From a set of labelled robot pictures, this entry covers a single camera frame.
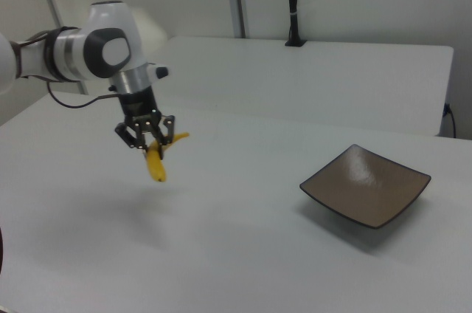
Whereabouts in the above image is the square brown ceramic plate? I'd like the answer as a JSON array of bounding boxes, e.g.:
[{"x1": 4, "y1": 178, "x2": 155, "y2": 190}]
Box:
[{"x1": 299, "y1": 143, "x2": 432, "y2": 230}]

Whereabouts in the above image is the yellow banana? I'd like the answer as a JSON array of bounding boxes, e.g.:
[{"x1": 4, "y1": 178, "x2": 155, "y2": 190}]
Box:
[{"x1": 141, "y1": 131, "x2": 191, "y2": 184}]

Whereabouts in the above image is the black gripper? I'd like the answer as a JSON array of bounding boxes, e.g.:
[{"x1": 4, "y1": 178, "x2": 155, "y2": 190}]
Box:
[{"x1": 114, "y1": 85, "x2": 177, "y2": 161}]

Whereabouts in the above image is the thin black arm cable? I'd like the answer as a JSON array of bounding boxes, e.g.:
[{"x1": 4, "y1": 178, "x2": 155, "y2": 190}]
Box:
[{"x1": 46, "y1": 80, "x2": 123, "y2": 109}]

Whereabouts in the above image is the black power cable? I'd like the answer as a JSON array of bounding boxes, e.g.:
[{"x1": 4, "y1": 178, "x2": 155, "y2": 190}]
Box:
[{"x1": 443, "y1": 103, "x2": 458, "y2": 140}]

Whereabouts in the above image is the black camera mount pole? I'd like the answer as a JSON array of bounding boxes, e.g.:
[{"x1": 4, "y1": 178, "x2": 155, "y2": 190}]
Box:
[{"x1": 284, "y1": 0, "x2": 308, "y2": 48}]

